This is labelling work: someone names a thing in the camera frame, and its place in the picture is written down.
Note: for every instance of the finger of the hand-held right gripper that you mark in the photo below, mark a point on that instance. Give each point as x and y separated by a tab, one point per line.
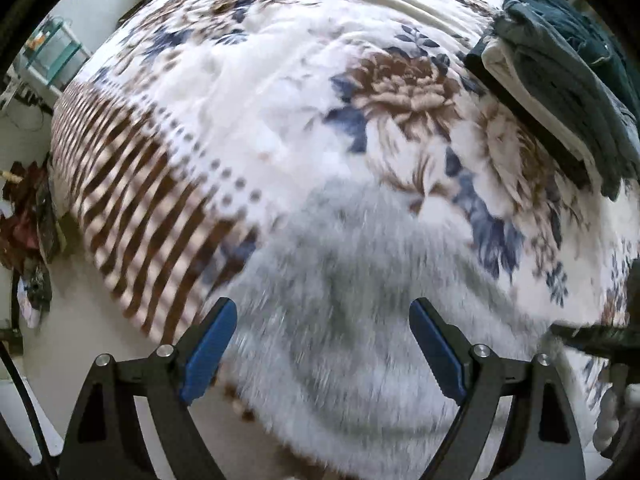
595	340

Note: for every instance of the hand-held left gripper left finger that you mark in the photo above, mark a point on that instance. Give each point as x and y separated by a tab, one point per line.
210	350

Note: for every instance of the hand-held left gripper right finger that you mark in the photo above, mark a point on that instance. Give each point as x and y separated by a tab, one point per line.
436	350

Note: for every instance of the grey fluffy towel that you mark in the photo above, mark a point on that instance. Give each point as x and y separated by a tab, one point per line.
340	310

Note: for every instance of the folded blue-grey pants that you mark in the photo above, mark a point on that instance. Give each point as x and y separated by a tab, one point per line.
565	90

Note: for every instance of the person's right hand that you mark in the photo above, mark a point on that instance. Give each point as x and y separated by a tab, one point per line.
611	410

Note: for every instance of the dark red cloth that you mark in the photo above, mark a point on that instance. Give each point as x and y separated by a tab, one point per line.
25	220

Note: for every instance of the floral printed blanket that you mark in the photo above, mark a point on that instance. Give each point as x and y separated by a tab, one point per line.
280	110

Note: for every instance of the teal shelf cart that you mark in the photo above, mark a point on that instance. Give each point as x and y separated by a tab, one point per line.
55	60

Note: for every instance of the dark teal blanket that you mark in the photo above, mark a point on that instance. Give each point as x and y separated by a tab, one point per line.
560	10

